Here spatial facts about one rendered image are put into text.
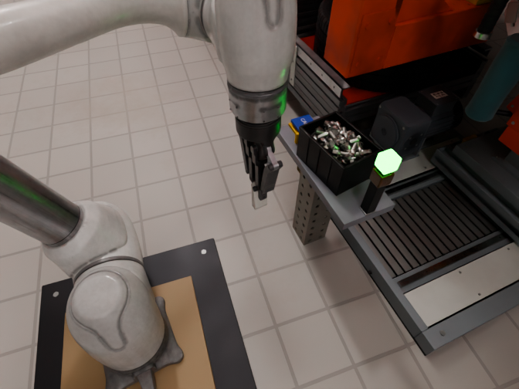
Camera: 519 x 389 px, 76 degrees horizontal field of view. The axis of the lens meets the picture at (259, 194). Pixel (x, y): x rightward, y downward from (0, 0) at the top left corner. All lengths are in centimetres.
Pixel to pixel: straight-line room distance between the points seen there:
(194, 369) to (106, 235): 37
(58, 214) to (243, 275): 76
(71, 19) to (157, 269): 72
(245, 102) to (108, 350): 53
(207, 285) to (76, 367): 36
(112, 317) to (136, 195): 98
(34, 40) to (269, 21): 26
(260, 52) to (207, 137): 139
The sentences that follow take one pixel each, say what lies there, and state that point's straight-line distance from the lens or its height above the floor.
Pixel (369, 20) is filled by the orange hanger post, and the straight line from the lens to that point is 122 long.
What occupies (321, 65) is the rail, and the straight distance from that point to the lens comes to 162.
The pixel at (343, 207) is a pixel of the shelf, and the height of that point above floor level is 45.
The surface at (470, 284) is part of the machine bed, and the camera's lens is 143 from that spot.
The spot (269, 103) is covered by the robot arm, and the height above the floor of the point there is 91.
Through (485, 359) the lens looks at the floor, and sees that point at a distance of 143.
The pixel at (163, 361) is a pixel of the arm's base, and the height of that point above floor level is 34.
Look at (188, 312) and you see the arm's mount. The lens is 95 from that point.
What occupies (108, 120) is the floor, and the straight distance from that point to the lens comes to 208.
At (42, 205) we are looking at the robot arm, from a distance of 75.
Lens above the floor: 119
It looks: 52 degrees down
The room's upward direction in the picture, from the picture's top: straight up
